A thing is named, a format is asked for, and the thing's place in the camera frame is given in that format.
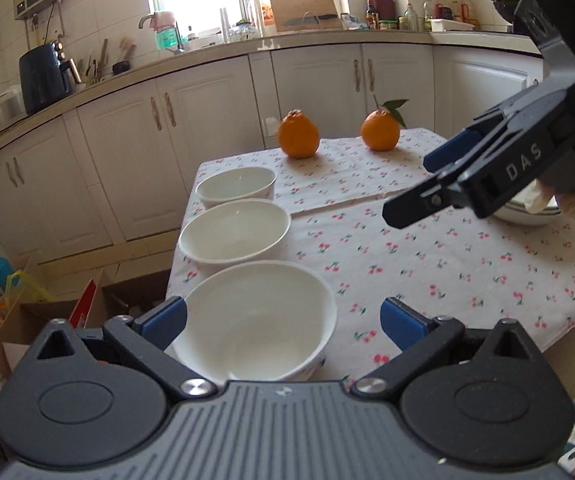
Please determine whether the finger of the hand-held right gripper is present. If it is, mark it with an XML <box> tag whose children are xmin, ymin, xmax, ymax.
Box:
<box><xmin>423</xmin><ymin>129</ymin><xmax>486</xmax><ymax>173</ymax></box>
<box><xmin>382</xmin><ymin>167</ymin><xmax>473</xmax><ymax>231</ymax></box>

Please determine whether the cherry print tablecloth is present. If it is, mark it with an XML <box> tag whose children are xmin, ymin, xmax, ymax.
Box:
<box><xmin>166</xmin><ymin>127</ymin><xmax>575</xmax><ymax>396</ymax></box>

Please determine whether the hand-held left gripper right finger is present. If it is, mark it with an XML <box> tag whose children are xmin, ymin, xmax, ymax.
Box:
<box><xmin>355</xmin><ymin>296</ymin><xmax>543</xmax><ymax>402</ymax></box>

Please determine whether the green dish soap bottle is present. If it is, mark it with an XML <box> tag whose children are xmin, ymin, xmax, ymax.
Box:
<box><xmin>154</xmin><ymin>26</ymin><xmax>178</xmax><ymax>51</ymax></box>

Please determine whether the yellow plastic bag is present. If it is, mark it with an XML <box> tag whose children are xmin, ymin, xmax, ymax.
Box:
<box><xmin>4</xmin><ymin>270</ymin><xmax>53</xmax><ymax>306</ymax></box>

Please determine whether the metal kitchen faucet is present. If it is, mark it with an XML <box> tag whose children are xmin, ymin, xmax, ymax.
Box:
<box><xmin>138</xmin><ymin>12</ymin><xmax>185</xmax><ymax>56</ymax></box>

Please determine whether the white floral ceramic bowl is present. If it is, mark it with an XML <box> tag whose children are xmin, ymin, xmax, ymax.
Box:
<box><xmin>178</xmin><ymin>198</ymin><xmax>292</xmax><ymax>266</ymax></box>
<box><xmin>195</xmin><ymin>166</ymin><xmax>278</xmax><ymax>209</ymax></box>
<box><xmin>170</xmin><ymin>261</ymin><xmax>338</xmax><ymax>383</ymax></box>

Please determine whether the black kitchen knife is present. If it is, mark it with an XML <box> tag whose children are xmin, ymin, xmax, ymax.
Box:
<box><xmin>283</xmin><ymin>12</ymin><xmax>341</xmax><ymax>28</ymax></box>

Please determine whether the orange with green leaf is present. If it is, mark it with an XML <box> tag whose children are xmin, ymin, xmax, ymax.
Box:
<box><xmin>361</xmin><ymin>95</ymin><xmax>411</xmax><ymax>152</ymax></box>

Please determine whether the bumpy orange without leaf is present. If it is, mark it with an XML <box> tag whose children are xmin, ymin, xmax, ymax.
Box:
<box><xmin>278</xmin><ymin>109</ymin><xmax>321</xmax><ymax>159</ymax></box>

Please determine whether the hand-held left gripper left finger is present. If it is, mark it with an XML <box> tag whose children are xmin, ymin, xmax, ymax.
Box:
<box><xmin>31</xmin><ymin>296</ymin><xmax>218</xmax><ymax>402</ymax></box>

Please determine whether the glass jar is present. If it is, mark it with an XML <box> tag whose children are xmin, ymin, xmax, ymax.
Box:
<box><xmin>227</xmin><ymin>22</ymin><xmax>260</xmax><ymax>43</ymax></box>

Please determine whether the white rice cooker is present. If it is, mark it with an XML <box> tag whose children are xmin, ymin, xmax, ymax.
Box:
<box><xmin>0</xmin><ymin>92</ymin><xmax>25</xmax><ymax>133</ymax></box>

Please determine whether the red cardboard box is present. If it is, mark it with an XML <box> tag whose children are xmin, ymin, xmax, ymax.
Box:
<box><xmin>70</xmin><ymin>280</ymin><xmax>99</xmax><ymax>329</ymax></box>

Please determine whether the beige kitchen countertop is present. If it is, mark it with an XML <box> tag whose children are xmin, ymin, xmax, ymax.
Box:
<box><xmin>0</xmin><ymin>27</ymin><xmax>548</xmax><ymax>171</ymax></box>

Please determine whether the dark blue air fryer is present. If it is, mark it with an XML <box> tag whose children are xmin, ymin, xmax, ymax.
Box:
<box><xmin>18</xmin><ymin>42</ymin><xmax>75</xmax><ymax>116</ymax></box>

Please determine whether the blue water jug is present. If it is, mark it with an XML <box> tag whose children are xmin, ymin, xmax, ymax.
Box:
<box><xmin>0</xmin><ymin>250</ymin><xmax>20</xmax><ymax>293</ymax></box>

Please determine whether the black wok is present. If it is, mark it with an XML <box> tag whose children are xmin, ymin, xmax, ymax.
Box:
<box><xmin>460</xmin><ymin>0</ymin><xmax>524</xmax><ymax>36</ymax></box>

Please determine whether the utensil holder with utensils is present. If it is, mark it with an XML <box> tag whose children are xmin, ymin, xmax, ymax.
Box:
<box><xmin>74</xmin><ymin>37</ymin><xmax>113</xmax><ymax>83</ymax></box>

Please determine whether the brown cardboard box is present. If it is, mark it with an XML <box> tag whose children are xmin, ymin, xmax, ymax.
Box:
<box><xmin>0</xmin><ymin>270</ymin><xmax>173</xmax><ymax>376</ymax></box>

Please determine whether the white plate with fruit decal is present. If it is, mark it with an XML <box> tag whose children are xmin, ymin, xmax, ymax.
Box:
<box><xmin>492</xmin><ymin>195</ymin><xmax>565</xmax><ymax>227</ymax></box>

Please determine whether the white rectangular tray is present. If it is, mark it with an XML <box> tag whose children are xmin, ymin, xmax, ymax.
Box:
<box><xmin>430</xmin><ymin>18</ymin><xmax>478</xmax><ymax>32</ymax></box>

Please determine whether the wooden cutting board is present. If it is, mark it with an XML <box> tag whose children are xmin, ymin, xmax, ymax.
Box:
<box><xmin>270</xmin><ymin>0</ymin><xmax>343</xmax><ymax>33</ymax></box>

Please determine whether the red knife block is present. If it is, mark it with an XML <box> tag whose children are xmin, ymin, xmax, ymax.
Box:
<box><xmin>367</xmin><ymin>0</ymin><xmax>395</xmax><ymax>21</ymax></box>

